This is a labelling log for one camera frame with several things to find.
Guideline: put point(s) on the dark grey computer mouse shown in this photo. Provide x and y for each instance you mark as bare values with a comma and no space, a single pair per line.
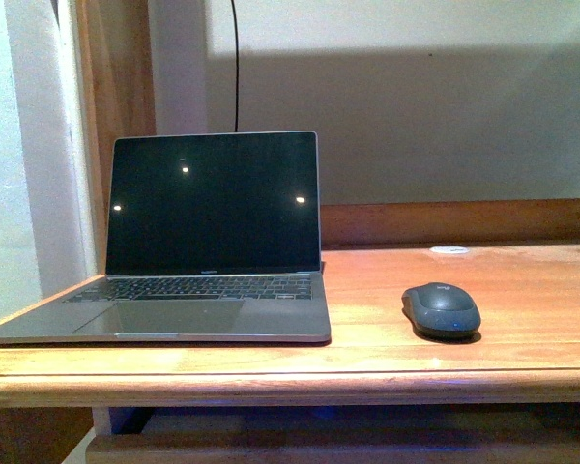
441,311

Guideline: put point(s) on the black drawer slide rail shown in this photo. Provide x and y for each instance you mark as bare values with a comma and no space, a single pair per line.
129,420

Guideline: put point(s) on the wooden desk back rail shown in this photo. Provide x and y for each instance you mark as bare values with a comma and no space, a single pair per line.
450,223

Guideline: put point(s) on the wooden vertical post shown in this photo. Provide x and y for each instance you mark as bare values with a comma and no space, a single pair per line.
117,91

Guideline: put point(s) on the white round cable grommet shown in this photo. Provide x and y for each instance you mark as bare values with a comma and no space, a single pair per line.
449,250

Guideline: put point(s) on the light wood keyboard tray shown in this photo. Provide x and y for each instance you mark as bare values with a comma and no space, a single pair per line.
338,446

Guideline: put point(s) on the grey open laptop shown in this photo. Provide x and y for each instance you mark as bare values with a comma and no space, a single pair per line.
211,238

